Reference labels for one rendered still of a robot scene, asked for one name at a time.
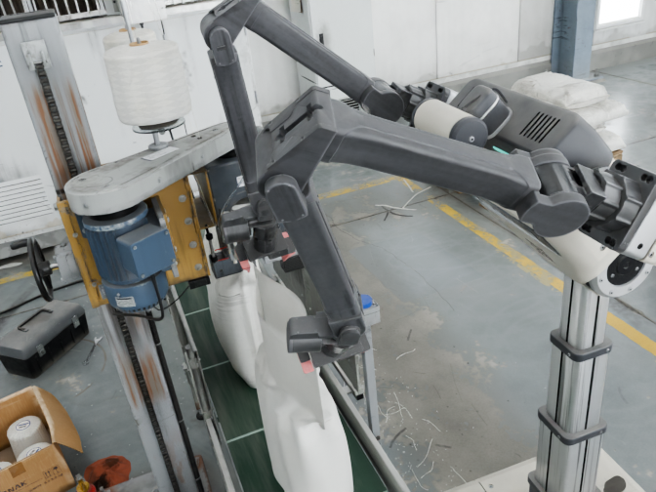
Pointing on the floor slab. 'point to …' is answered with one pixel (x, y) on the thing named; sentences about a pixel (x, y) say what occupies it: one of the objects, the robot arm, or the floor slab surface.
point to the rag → (107, 471)
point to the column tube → (69, 114)
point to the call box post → (371, 388)
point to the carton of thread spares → (47, 466)
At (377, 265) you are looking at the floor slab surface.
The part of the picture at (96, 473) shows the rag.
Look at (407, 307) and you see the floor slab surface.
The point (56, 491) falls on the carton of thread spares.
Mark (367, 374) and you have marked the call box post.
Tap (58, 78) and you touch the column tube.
